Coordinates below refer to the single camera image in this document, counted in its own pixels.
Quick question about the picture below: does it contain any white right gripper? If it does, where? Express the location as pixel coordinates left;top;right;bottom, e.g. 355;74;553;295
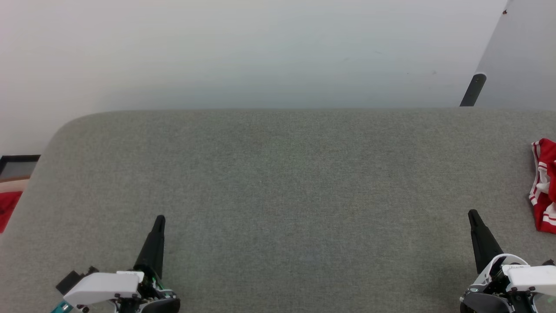
460;210;556;313

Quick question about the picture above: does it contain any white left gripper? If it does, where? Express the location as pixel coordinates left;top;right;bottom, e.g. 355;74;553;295
63;215;181;313

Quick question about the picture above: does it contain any red and white jersey shirt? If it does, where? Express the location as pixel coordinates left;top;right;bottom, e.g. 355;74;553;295
528;138;556;235

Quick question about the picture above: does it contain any red cloth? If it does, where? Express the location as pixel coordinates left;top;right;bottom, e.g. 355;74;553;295
0;191;23;234

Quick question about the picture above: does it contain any black pole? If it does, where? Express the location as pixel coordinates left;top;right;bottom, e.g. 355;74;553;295
460;73;487;107

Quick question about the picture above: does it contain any beige board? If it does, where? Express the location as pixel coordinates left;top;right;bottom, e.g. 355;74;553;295
0;176;31;194

